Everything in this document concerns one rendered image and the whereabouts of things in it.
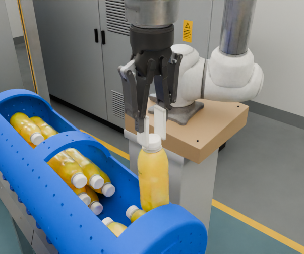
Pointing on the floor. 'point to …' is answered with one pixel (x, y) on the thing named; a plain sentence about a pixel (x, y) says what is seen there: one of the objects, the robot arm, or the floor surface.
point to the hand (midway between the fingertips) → (151, 127)
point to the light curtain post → (33, 48)
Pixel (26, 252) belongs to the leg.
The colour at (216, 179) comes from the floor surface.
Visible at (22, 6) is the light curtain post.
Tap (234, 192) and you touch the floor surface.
